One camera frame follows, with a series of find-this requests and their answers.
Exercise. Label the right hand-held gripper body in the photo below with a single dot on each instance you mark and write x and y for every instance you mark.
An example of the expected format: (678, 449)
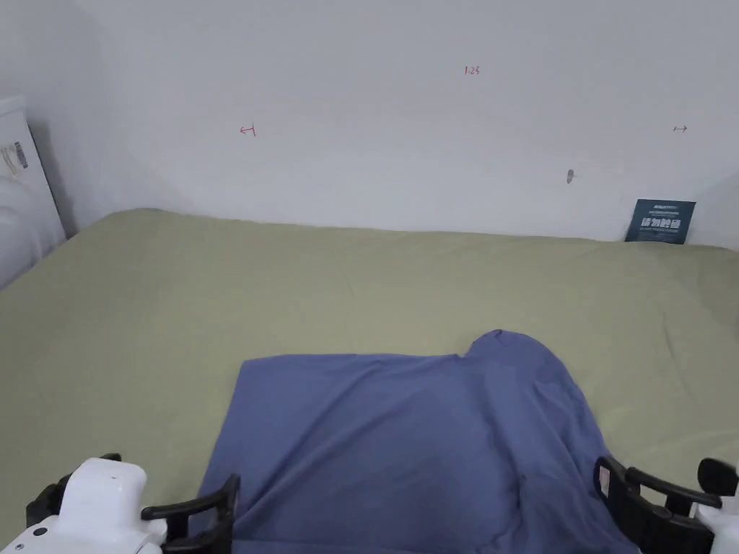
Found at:
(719, 519)

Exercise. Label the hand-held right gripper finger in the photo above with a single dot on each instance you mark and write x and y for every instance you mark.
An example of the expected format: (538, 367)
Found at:
(670, 490)
(641, 513)

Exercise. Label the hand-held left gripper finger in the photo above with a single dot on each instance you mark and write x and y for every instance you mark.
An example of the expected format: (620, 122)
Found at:
(205, 536)
(196, 502)

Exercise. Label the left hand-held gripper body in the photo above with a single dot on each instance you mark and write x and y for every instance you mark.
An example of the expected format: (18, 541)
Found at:
(95, 508)

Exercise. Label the blue shirt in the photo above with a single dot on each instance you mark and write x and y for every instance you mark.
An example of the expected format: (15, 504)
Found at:
(392, 450)

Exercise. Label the bed with pale green sheet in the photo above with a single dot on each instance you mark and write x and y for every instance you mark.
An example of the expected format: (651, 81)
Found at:
(358, 288)

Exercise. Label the dark teal printed card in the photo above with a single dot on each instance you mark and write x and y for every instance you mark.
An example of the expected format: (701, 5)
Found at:
(661, 222)

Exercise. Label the white washing machine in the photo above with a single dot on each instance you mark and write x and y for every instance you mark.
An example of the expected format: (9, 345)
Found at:
(23, 208)

